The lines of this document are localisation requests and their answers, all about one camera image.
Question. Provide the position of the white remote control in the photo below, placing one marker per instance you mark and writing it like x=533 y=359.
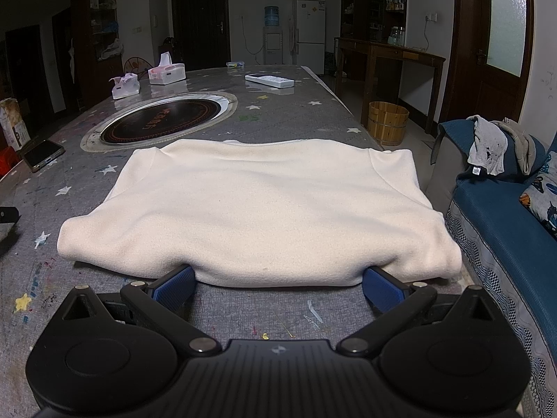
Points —
x=270 y=81

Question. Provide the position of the cream white sweater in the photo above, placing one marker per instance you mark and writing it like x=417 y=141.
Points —
x=285 y=214

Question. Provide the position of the small blue white packet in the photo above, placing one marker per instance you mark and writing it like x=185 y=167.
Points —
x=235 y=64

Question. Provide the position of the dark wooden side table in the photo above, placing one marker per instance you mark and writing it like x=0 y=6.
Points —
x=403 y=55

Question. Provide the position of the wooden bucket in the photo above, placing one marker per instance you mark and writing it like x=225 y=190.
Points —
x=387 y=122

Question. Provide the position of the white refrigerator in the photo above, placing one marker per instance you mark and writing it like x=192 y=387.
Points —
x=310 y=34

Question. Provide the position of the dark wooden door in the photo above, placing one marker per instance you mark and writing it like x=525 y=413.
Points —
x=491 y=53

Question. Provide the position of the pink white tissue box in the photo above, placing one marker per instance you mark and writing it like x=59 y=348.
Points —
x=166 y=72

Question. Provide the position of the round black induction cooktop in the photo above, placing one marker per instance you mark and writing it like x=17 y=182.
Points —
x=158 y=120

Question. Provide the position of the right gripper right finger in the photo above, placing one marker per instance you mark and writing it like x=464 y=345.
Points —
x=399 y=307

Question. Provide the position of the butterfly pattern pillow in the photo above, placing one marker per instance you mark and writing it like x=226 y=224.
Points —
x=540 y=200

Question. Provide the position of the black smartphone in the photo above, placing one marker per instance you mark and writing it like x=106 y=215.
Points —
x=39 y=154

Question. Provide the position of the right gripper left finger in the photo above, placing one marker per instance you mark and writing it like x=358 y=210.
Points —
x=155 y=305

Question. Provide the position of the brown paper box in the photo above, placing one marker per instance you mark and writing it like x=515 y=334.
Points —
x=12 y=124

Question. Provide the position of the blue sofa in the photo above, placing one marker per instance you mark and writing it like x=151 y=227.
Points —
x=505 y=248

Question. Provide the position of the small pink tissue pack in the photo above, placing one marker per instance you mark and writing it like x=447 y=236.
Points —
x=125 y=86

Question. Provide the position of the dark display cabinet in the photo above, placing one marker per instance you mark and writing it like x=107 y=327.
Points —
x=371 y=20

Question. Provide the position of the grey white clothes pile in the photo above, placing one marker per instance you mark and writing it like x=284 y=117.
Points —
x=501 y=145

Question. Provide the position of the glass kettle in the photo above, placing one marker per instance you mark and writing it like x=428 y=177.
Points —
x=397 y=36

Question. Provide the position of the water dispenser with blue bottle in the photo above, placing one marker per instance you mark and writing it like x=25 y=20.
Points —
x=273 y=39

